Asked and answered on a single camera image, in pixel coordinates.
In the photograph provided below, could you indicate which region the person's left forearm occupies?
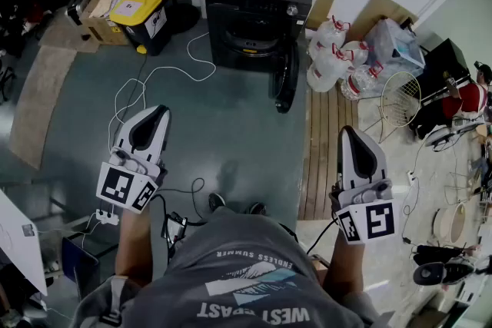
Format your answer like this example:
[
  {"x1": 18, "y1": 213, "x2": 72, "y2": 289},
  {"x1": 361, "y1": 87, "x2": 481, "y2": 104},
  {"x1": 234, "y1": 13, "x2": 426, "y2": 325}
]
[{"x1": 114, "y1": 203, "x2": 154, "y2": 288}]

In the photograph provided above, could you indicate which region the clear plastic bag of items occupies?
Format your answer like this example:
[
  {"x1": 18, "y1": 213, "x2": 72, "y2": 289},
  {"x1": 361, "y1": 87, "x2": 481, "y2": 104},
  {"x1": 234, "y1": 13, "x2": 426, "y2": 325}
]
[{"x1": 364, "y1": 18, "x2": 427, "y2": 78}]

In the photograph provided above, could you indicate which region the person's right shoe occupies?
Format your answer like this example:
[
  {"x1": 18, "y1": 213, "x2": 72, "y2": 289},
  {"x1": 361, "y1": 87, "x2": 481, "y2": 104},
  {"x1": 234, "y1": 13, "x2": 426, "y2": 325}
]
[{"x1": 244, "y1": 201, "x2": 268, "y2": 217}]

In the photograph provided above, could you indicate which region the black cabinet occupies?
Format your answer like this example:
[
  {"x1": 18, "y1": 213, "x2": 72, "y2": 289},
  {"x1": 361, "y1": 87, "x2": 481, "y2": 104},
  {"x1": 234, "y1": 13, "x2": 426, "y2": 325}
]
[{"x1": 414, "y1": 37, "x2": 473, "y2": 107}]

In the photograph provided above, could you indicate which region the thin black floor cable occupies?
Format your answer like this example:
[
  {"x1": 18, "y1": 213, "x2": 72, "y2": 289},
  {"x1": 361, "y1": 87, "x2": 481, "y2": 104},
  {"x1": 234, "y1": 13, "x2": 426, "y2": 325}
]
[{"x1": 113, "y1": 51, "x2": 149, "y2": 139}]

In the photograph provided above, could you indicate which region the black machine door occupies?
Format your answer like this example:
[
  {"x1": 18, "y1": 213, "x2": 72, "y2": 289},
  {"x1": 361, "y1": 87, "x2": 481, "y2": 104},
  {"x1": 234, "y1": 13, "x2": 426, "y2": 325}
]
[{"x1": 270, "y1": 41, "x2": 301, "y2": 114}]

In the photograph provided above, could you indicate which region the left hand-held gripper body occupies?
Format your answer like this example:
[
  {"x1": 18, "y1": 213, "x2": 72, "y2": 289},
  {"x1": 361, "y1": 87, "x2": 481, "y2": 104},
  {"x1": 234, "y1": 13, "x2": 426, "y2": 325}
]
[{"x1": 95, "y1": 144, "x2": 168, "y2": 214}]

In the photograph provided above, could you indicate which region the brown floor sheet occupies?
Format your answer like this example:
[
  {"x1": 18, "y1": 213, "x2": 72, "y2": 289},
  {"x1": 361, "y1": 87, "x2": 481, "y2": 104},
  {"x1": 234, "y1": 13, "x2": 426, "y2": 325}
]
[{"x1": 38, "y1": 9, "x2": 101, "y2": 54}]

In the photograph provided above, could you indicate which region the wooden slat mat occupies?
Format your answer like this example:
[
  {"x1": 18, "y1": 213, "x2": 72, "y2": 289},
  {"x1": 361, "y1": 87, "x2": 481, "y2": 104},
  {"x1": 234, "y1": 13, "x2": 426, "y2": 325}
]
[{"x1": 297, "y1": 79, "x2": 361, "y2": 222}]

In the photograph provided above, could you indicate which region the white round bucket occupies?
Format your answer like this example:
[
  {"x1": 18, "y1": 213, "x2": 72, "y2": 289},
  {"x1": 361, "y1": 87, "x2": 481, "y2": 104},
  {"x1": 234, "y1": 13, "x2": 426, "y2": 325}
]
[{"x1": 433, "y1": 202, "x2": 469, "y2": 246}]

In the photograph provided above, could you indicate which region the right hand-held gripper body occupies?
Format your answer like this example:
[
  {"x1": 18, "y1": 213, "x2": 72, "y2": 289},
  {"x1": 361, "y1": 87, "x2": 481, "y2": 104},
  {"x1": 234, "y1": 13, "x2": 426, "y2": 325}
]
[{"x1": 330, "y1": 178, "x2": 401, "y2": 245}]

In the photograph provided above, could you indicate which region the large cardboard sheet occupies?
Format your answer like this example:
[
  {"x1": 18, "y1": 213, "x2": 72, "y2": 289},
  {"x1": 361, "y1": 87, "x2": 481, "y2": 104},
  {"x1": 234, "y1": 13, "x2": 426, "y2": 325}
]
[{"x1": 344, "y1": 0, "x2": 420, "y2": 44}]

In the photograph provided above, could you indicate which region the black waist device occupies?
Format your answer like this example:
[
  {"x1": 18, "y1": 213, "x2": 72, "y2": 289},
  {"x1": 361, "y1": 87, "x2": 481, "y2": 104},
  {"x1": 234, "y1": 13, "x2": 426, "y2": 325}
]
[{"x1": 161, "y1": 210, "x2": 189, "y2": 245}]

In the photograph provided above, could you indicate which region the person's left shoe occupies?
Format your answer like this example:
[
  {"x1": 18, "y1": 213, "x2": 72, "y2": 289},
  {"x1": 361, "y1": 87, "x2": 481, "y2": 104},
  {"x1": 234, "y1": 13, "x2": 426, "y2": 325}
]
[{"x1": 208, "y1": 192, "x2": 227, "y2": 213}]

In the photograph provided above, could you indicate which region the person's grey printed shirt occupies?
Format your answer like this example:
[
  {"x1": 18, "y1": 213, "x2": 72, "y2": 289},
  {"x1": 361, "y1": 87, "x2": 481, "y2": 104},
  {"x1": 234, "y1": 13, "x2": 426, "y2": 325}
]
[{"x1": 71, "y1": 203, "x2": 389, "y2": 328}]

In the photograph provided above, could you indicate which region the silver metal appliance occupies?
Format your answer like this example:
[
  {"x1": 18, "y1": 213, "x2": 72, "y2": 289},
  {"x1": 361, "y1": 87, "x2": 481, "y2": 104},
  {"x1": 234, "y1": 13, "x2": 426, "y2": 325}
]
[{"x1": 64, "y1": 0, "x2": 92, "y2": 27}]

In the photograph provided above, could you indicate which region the white floor cable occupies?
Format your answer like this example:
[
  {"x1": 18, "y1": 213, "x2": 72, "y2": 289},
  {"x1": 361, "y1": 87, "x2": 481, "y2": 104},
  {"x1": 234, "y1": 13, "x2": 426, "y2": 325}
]
[{"x1": 107, "y1": 31, "x2": 218, "y2": 153}]

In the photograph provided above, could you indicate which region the long beige floor rug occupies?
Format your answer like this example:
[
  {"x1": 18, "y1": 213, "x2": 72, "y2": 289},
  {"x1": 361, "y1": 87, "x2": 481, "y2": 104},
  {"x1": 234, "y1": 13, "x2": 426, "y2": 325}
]
[{"x1": 8, "y1": 45, "x2": 79, "y2": 171}]

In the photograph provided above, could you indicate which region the looped black cable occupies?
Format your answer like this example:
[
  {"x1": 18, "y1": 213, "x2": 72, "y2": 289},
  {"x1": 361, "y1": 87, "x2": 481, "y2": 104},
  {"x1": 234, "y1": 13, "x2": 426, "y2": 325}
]
[{"x1": 155, "y1": 176, "x2": 211, "y2": 226}]

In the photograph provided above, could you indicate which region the black grey floor device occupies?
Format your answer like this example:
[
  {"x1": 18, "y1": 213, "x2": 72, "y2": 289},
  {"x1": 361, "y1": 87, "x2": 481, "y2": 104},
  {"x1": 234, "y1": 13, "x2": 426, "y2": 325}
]
[{"x1": 412, "y1": 256, "x2": 477, "y2": 287}]

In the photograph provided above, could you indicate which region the dark blue chair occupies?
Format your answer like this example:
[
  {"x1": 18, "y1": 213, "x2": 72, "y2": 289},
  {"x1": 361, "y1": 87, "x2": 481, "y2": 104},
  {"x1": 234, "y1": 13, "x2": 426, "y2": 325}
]
[{"x1": 60, "y1": 235, "x2": 101, "y2": 303}]

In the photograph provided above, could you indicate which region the white power strip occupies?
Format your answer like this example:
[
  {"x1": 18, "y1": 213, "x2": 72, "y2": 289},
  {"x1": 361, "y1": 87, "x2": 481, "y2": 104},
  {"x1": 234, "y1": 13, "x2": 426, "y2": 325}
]
[{"x1": 95, "y1": 207, "x2": 121, "y2": 227}]

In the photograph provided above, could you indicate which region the small cardboard sheet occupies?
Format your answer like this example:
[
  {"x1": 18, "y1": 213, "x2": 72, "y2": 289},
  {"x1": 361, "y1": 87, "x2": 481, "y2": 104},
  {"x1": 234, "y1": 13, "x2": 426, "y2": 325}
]
[{"x1": 305, "y1": 0, "x2": 337, "y2": 31}]

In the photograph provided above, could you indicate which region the black washing machine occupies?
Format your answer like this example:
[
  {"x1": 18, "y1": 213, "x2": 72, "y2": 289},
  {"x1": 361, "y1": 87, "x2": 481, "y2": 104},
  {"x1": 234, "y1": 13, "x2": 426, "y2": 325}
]
[{"x1": 203, "y1": 0, "x2": 314, "y2": 75}]

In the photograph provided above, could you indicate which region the grey shoulder strap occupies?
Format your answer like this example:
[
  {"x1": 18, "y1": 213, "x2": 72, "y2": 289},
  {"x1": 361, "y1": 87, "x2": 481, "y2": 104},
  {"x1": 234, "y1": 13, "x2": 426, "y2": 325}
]
[{"x1": 98, "y1": 274, "x2": 128, "y2": 326}]

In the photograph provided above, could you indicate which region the white floor fan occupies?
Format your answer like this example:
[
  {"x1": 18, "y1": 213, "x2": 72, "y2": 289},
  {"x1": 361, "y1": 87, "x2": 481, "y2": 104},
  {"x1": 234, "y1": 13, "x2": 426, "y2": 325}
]
[{"x1": 424, "y1": 121, "x2": 480, "y2": 153}]

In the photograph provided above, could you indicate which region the black bin with yellow lid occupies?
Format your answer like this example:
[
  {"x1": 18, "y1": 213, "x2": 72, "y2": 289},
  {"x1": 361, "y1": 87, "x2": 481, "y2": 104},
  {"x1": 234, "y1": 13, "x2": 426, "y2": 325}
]
[{"x1": 108, "y1": 0, "x2": 173, "y2": 57}]

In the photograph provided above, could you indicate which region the person's shoe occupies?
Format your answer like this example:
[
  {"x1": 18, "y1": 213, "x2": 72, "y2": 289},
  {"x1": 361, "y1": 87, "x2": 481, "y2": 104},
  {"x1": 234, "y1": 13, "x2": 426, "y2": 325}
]
[
  {"x1": 208, "y1": 192, "x2": 227, "y2": 213},
  {"x1": 244, "y1": 201, "x2": 268, "y2": 217}
]

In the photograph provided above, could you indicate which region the white desk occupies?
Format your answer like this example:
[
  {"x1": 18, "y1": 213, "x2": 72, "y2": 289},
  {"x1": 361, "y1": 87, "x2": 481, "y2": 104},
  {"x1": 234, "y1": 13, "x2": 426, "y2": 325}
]
[{"x1": 0, "y1": 189, "x2": 49, "y2": 297}]

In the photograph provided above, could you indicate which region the large clear water jug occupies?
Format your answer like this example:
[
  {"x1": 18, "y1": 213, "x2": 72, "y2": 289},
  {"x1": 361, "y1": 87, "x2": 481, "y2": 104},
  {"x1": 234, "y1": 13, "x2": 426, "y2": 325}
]
[
  {"x1": 341, "y1": 40, "x2": 372, "y2": 68},
  {"x1": 306, "y1": 44, "x2": 357, "y2": 93},
  {"x1": 308, "y1": 15, "x2": 351, "y2": 61},
  {"x1": 340, "y1": 61, "x2": 384, "y2": 101}
]

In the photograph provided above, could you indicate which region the person's right forearm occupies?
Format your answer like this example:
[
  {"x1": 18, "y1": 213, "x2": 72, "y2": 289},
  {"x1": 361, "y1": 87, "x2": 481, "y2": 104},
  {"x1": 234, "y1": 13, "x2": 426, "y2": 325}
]
[{"x1": 321, "y1": 232, "x2": 367, "y2": 299}]

